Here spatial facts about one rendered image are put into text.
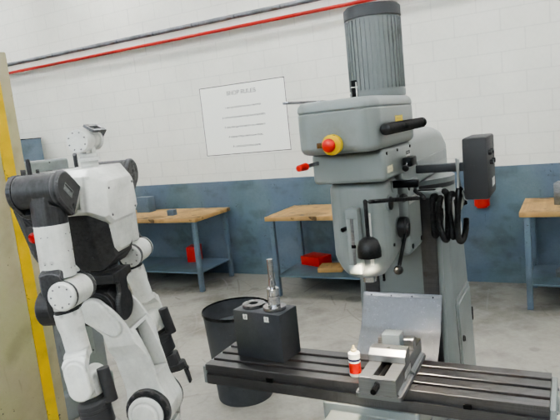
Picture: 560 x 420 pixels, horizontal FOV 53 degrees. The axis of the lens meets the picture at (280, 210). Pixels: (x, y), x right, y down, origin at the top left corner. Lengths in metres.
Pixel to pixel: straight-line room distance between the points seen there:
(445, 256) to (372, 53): 0.83
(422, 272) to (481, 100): 3.89
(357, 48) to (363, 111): 0.45
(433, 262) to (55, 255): 1.38
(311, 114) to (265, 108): 5.09
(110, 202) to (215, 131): 5.52
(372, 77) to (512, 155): 4.10
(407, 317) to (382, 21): 1.12
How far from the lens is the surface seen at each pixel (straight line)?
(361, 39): 2.04
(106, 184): 1.68
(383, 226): 1.82
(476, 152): 2.00
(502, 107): 6.00
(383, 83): 2.02
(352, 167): 1.76
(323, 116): 1.68
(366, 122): 1.64
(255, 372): 2.15
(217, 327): 3.78
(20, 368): 3.03
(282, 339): 2.14
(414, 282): 2.31
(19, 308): 2.98
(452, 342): 2.39
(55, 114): 8.98
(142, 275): 2.03
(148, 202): 7.51
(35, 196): 1.58
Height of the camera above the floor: 1.84
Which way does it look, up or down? 9 degrees down
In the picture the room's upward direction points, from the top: 6 degrees counter-clockwise
